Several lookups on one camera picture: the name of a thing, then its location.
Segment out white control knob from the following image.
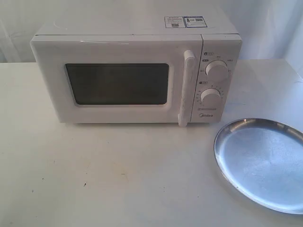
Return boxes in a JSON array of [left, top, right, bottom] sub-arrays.
[[200, 88, 221, 108], [205, 60, 229, 82]]

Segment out round steel tray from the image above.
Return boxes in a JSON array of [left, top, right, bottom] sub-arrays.
[[214, 118, 303, 215]]

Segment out white microwave oven body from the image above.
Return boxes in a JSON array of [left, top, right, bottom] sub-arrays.
[[35, 15, 242, 124]]

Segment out lower white control knob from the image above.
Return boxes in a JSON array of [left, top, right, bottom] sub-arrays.
[[200, 88, 221, 108]]

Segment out blue white label sticker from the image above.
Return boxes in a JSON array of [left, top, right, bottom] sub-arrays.
[[164, 16, 207, 28]]

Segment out upper white control knob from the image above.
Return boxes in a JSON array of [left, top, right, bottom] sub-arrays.
[[205, 60, 229, 82]]

